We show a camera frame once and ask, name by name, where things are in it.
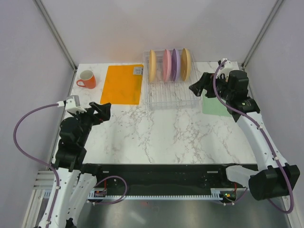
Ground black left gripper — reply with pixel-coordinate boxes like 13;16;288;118
70;101;111;145

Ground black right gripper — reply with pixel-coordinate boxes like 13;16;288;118
190;71;234;101

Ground pink plate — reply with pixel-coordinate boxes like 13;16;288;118
162;49;171;82

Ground light yellow plate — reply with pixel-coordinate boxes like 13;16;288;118
149;49;156;82

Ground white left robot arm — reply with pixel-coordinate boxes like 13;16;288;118
38;102;111;228

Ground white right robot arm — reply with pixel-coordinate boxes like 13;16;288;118
189;70;300;200

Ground green cutting mat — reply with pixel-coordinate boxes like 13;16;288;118
202;94;231;117

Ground orange cutting mat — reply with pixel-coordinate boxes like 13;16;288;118
100;64;143;105

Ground purple plate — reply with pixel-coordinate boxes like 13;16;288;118
171;49;181;82

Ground orange ceramic mug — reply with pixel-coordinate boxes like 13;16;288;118
76;70;96;89

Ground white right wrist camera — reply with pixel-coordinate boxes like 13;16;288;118
217;58;233;82

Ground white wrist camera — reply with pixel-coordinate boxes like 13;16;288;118
217;58;233;82
57;95;86;114

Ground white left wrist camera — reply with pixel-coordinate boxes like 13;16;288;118
57;95;86;114

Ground clear wire dish rack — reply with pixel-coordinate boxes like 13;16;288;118
142;49;201;110

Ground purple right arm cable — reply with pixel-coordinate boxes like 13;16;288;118
212;59;295;214

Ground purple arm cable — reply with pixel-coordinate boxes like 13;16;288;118
13;102;61;188
212;59;295;214

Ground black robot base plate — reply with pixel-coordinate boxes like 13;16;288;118
81;163;243;196

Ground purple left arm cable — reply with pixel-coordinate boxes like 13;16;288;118
13;102;61;188

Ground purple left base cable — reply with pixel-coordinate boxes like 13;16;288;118
87;175;129;205

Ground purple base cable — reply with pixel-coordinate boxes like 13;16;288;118
213;185;249;206
87;175;129;205

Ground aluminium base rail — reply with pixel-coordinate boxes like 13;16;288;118
33;171;55;190

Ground left aluminium frame post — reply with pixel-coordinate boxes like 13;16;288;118
33;0;77;72

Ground aluminium frame post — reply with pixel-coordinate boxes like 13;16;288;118
239;0;285;70
33;0;77;72

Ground right aluminium frame post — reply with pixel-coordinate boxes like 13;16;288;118
239;0;285;70

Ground white cable duct strip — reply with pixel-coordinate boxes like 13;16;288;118
87;190;237;201

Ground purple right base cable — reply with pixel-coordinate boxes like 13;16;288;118
213;185;249;206

